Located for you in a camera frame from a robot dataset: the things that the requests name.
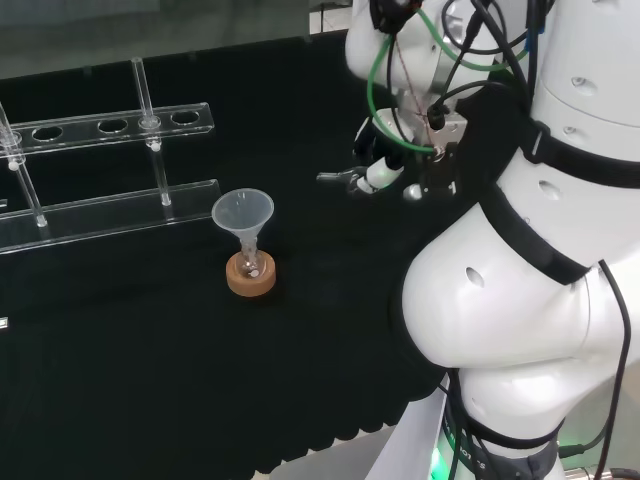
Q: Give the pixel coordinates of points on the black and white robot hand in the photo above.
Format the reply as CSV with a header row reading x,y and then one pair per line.
x,y
440,175

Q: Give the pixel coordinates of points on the clear plastic funnel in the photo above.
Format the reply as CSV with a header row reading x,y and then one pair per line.
x,y
242,210

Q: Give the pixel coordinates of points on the clear acrylic funnel stand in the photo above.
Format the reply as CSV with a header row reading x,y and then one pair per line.
x,y
100,215

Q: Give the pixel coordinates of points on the small round-bottom glass flask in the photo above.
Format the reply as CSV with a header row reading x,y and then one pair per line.
x,y
248,266

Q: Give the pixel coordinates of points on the black bench cloth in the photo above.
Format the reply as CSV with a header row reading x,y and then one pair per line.
x,y
150,375

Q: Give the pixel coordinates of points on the white label tab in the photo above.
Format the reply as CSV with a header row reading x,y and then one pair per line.
x,y
3,323

